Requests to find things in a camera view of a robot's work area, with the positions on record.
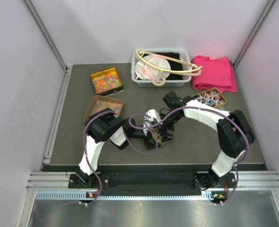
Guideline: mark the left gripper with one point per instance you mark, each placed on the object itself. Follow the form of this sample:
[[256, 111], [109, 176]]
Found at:
[[151, 143]]

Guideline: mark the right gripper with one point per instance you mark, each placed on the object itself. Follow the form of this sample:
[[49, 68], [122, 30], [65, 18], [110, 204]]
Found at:
[[163, 132]]

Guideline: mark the white round lid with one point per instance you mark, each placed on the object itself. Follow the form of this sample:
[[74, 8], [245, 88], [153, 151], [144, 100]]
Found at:
[[158, 137]]

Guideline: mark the gold tin pastel gummies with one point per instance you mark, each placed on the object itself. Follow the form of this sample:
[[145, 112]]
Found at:
[[100, 103]]

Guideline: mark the clear round container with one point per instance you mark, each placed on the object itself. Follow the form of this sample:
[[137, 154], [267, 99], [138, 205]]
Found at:
[[161, 143]]

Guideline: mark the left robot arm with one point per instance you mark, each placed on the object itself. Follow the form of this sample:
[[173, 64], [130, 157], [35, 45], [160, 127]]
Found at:
[[103, 126]]

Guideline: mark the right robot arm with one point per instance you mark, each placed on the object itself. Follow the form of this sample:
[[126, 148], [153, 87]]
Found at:
[[235, 134]]

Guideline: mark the gold tin wrapped candies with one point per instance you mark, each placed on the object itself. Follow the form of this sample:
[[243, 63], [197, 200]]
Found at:
[[211, 97]]

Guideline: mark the round white mesh bag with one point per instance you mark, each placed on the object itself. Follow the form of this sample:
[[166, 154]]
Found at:
[[147, 72]]

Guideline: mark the gold tin colourful gummies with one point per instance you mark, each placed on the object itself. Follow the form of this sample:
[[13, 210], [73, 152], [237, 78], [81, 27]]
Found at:
[[107, 82]]

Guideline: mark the black cloth in basket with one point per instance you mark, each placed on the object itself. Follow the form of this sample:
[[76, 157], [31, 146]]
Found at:
[[174, 65]]

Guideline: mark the wooden clothes hanger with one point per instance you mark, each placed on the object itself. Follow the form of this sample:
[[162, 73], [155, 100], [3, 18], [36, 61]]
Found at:
[[175, 79]]

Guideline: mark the pink cloth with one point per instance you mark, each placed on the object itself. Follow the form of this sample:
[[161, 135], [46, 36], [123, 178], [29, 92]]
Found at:
[[216, 73]]

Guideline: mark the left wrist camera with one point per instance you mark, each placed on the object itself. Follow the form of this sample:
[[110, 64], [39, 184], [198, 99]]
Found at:
[[147, 118]]

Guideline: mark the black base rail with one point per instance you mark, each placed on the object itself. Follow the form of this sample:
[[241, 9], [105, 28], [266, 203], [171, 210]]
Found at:
[[151, 180]]

